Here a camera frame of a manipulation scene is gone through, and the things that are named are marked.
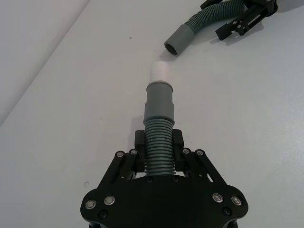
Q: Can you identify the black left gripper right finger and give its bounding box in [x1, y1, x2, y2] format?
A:
[172, 129, 228, 186]

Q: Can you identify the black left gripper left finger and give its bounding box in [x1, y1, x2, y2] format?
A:
[98, 129, 146, 189]

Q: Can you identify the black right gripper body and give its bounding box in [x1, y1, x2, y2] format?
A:
[247, 0, 279, 14]

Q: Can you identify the grey corrugated hose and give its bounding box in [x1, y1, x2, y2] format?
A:
[143, 81, 178, 178]
[164, 0, 247, 56]

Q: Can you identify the white plastic tube connector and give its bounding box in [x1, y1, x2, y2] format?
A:
[149, 60, 173, 84]

